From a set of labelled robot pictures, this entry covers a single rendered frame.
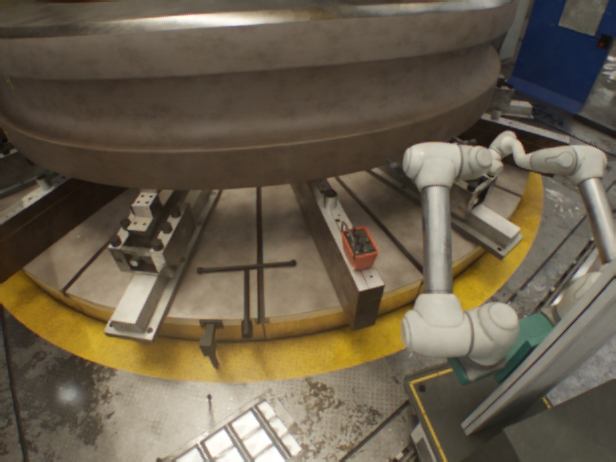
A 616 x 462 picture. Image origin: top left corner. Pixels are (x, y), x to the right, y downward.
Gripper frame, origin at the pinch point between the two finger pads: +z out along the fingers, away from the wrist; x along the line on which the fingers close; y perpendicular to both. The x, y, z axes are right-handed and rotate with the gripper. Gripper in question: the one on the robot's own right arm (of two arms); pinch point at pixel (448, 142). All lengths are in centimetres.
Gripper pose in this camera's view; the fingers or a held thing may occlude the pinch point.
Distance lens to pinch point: 243.1
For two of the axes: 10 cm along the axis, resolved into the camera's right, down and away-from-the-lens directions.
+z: -5.8, -5.7, 5.9
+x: 8.2, -4.0, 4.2
